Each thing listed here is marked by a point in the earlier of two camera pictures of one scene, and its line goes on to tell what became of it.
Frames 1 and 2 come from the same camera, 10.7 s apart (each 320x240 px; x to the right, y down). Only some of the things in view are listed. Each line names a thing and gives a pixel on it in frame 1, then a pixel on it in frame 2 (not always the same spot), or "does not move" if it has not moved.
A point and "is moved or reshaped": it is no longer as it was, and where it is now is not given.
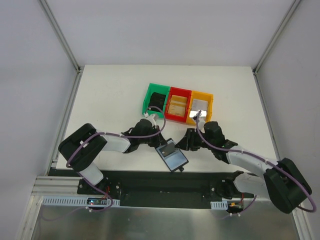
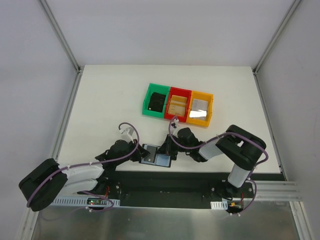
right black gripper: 191,141 → 167,148
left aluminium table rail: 55,154 does not move
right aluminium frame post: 278,30 does not move
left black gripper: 157,139 → 139,152
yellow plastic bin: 203,96 does not move
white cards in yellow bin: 199,105 does not move
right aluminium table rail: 268,122 does not move
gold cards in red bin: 177,105 does not move
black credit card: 168,149 is moved or reshaped
